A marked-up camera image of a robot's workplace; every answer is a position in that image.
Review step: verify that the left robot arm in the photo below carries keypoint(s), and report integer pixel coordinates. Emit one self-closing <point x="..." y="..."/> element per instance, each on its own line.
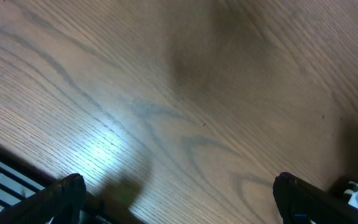
<point x="65" y="202"/>

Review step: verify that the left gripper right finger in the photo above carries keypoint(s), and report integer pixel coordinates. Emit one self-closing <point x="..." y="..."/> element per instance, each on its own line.
<point x="300" y="202"/>

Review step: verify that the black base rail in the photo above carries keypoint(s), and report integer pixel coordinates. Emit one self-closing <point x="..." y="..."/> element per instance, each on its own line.
<point x="18" y="182"/>

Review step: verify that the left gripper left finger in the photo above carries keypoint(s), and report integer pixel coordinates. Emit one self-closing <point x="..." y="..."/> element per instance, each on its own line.
<point x="61" y="202"/>

